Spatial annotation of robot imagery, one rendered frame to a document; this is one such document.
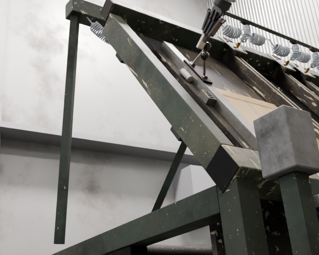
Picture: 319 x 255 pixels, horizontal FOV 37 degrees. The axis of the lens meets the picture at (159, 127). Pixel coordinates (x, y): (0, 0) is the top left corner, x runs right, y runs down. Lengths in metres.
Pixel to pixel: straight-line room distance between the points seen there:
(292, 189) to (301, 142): 0.13
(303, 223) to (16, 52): 4.72
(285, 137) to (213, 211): 0.35
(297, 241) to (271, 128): 0.31
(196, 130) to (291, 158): 0.42
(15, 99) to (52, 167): 0.83
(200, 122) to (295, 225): 0.50
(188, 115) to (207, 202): 0.32
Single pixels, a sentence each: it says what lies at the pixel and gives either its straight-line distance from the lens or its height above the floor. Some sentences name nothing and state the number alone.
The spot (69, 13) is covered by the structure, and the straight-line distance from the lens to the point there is 2.87.
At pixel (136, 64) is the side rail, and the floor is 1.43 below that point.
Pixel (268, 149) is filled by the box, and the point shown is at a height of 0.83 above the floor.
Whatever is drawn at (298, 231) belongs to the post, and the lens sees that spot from 1.32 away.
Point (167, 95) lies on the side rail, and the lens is 1.79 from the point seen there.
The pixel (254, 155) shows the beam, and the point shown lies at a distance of 1.57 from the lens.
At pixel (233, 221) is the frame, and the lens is 1.44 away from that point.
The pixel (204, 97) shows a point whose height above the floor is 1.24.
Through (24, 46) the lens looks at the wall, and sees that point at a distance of 5.75.
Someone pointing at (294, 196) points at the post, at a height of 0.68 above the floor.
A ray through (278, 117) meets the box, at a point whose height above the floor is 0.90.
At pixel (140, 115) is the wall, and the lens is 6.02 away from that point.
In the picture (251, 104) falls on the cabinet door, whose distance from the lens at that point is 2.21.
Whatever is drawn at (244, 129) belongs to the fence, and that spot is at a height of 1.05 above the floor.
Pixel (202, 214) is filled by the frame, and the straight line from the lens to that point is 1.55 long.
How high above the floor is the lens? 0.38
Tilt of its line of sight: 23 degrees up
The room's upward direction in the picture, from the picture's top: 5 degrees counter-clockwise
